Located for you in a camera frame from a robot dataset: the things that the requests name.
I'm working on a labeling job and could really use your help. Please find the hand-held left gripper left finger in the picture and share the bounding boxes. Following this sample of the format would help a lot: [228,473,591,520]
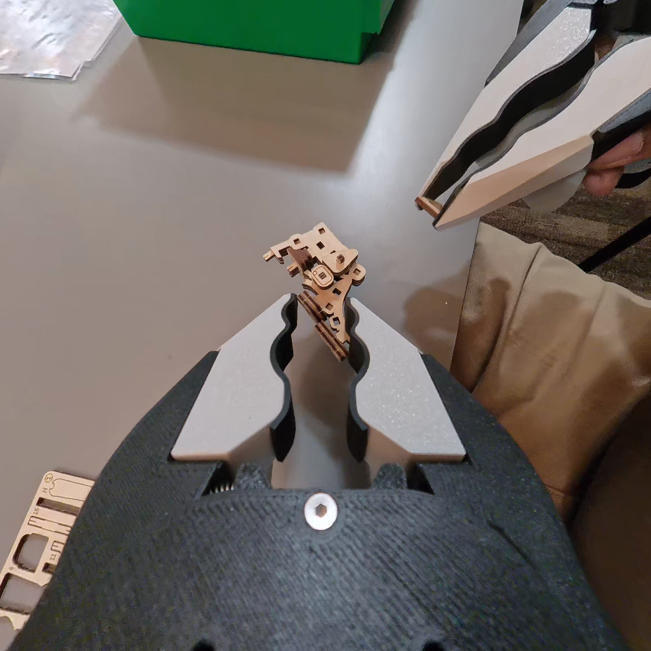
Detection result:
[170,292,298,490]

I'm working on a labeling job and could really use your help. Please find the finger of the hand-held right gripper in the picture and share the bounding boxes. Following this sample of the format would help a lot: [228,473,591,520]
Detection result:
[431,37,651,232]
[415,7,600,206]

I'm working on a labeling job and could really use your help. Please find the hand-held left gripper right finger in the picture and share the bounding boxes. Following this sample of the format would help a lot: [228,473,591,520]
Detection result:
[346,296,468,489]

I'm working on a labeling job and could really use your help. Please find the wooden model assembly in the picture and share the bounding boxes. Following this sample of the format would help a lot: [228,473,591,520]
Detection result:
[262,222,367,363]

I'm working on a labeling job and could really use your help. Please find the grey desk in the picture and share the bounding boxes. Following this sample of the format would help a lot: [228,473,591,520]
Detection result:
[0,0,530,509]

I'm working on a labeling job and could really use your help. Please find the person's right hand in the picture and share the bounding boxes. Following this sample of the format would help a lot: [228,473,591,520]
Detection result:
[582,130,651,197]

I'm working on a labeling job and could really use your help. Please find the laser-cut wooden parts sheet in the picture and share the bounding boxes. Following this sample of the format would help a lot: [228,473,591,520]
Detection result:
[0,470,96,634]

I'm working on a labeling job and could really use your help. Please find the green plastic bin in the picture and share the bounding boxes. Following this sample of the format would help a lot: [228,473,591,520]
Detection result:
[113,0,395,64]

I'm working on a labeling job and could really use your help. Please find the plastic-sleeved paper sheet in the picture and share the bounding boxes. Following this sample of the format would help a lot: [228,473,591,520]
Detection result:
[0,0,124,81]

